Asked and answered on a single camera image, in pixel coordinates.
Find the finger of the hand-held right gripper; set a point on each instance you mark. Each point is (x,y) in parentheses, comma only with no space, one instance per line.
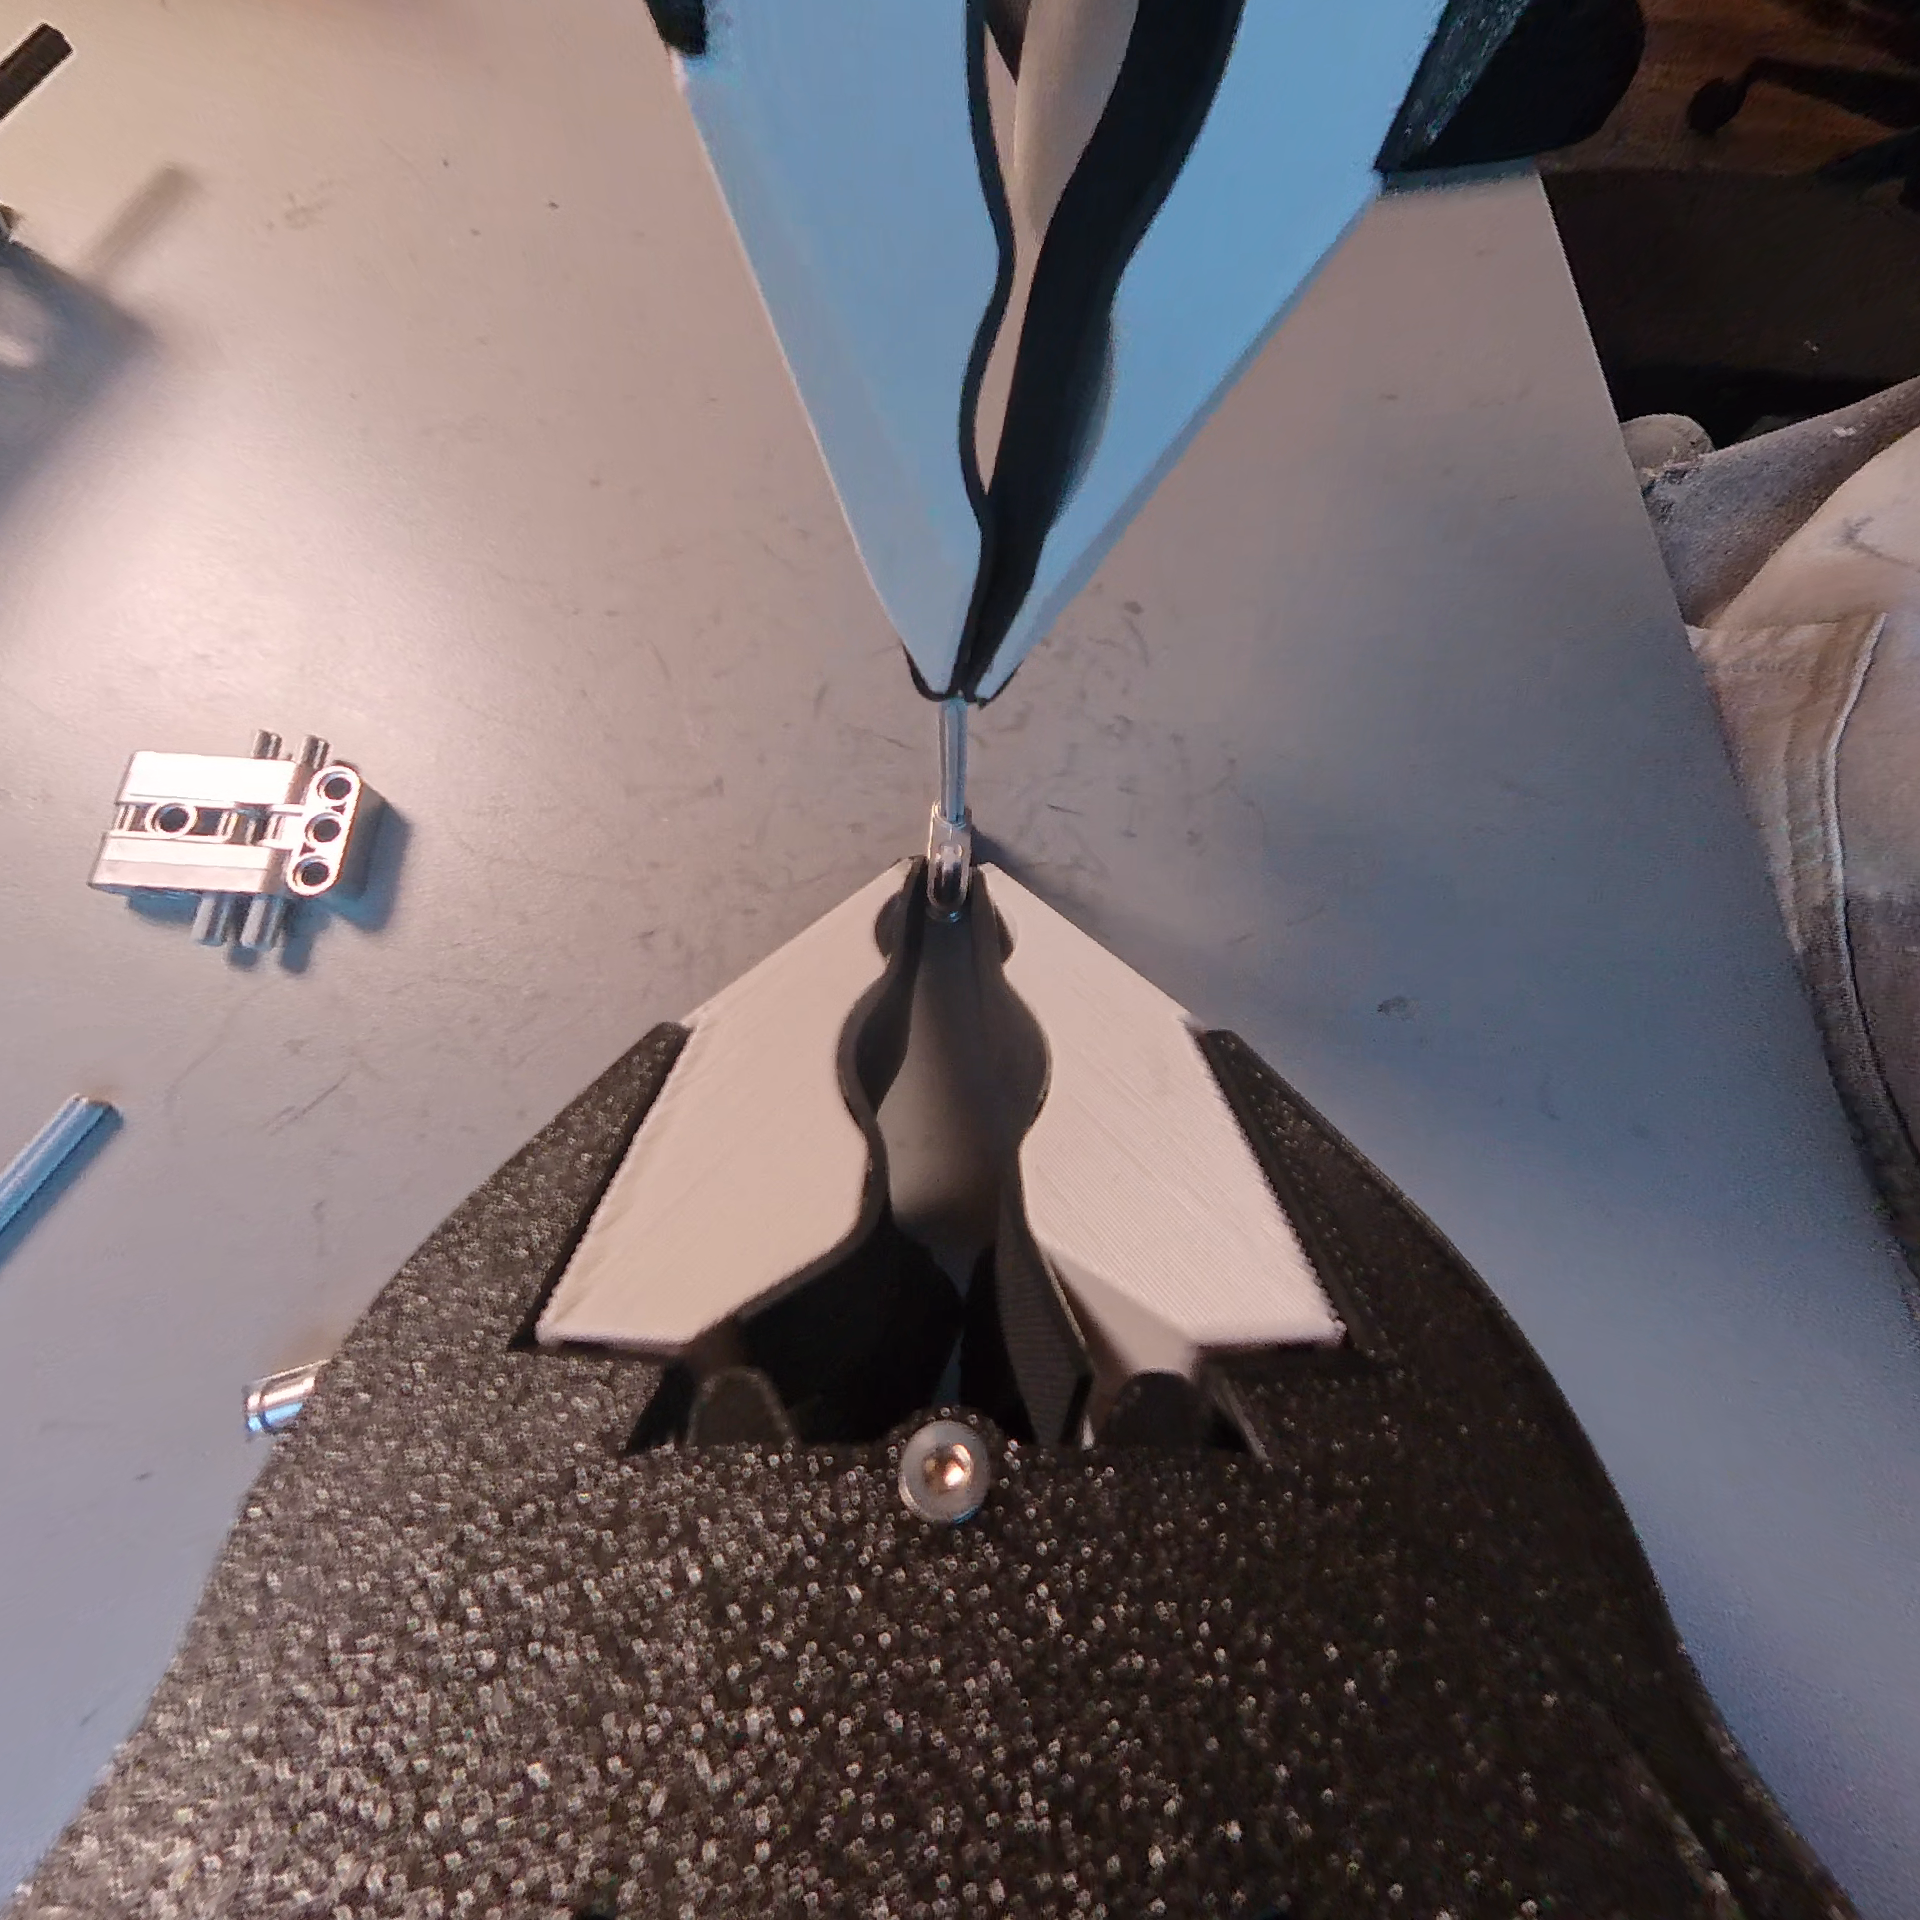
(839,270)
(1261,196)

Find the chrome two-hole beam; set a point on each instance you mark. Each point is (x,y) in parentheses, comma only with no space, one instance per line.
(949,870)

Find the grey axle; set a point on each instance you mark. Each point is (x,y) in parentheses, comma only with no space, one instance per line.
(61,1162)
(954,758)

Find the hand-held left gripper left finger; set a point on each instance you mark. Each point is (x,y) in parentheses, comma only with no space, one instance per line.
(734,1185)

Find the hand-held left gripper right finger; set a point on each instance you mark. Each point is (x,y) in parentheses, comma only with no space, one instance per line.
(1162,1185)

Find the chrome beam assembly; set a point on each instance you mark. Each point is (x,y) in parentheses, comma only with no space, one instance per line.
(224,832)

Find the chrome T-shaped connector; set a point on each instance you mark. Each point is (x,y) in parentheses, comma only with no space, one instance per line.
(284,1396)

